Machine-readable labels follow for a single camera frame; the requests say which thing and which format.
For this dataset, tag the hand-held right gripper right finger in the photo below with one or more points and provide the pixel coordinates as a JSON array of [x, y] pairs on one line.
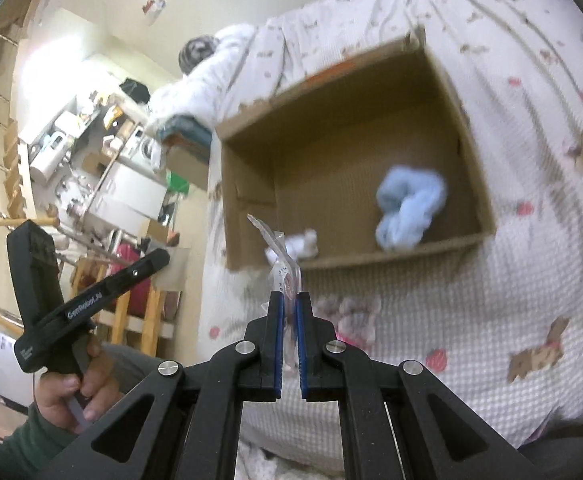
[[301, 347]]

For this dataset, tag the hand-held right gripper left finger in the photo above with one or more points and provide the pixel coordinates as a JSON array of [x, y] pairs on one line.
[[280, 345]]

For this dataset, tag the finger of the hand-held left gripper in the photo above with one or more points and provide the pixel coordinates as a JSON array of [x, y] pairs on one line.
[[121, 282]]

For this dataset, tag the clear plastic bag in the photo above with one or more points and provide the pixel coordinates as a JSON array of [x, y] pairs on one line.
[[284, 265]]

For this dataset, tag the small white cloth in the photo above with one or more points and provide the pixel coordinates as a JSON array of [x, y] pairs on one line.
[[304, 245]]

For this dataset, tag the light blue fluffy cloth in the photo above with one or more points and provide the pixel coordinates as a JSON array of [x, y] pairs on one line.
[[406, 207]]

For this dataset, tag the person's left forearm green sleeve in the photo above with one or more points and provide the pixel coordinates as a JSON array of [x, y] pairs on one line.
[[16, 445]]

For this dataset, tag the person's left hand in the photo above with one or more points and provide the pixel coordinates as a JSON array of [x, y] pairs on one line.
[[66, 400]]

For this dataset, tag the person's grey trouser leg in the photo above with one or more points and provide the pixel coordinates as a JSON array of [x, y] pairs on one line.
[[136, 367]]

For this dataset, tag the white cabinet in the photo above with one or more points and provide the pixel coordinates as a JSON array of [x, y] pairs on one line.
[[126, 192]]

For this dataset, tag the green bag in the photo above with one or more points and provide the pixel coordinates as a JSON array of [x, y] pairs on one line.
[[176, 183]]

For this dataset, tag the white kitchen appliance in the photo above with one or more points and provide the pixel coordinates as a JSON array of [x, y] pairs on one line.
[[46, 157]]

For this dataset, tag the small brown cardboard box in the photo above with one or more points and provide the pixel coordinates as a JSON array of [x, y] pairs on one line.
[[186, 165]]

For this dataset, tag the blue folded cloth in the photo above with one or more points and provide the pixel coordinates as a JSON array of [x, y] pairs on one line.
[[184, 130]]

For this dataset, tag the black bag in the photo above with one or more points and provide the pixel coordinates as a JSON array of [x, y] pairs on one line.
[[135, 91]]

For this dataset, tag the white printed bed blanket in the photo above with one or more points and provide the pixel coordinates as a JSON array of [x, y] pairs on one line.
[[496, 285]]

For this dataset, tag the white fluffy duvet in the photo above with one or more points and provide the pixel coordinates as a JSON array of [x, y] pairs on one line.
[[211, 77]]

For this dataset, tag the grey striped knit cloth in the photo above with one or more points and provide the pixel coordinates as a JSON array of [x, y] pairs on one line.
[[196, 52]]

